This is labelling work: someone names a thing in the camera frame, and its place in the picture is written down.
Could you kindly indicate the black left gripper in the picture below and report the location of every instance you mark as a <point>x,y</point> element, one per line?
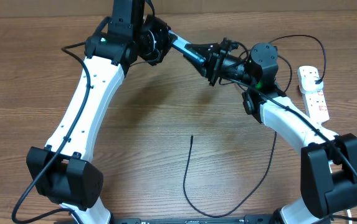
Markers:
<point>162,29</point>

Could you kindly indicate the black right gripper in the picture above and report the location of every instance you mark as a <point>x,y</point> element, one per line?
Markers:
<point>215,63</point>

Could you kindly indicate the blue Galaxy smartphone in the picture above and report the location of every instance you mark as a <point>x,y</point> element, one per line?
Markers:
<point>182,46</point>

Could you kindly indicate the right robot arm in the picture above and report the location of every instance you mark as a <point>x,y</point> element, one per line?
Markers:
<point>328,172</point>

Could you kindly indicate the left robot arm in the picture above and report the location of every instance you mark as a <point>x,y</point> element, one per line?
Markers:
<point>62,170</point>

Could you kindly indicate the white charger plug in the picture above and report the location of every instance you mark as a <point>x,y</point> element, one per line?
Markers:
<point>308,85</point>

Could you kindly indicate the white power strip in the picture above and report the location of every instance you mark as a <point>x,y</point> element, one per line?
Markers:
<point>314,103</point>

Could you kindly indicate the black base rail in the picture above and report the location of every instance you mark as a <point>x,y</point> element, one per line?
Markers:
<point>190,221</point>

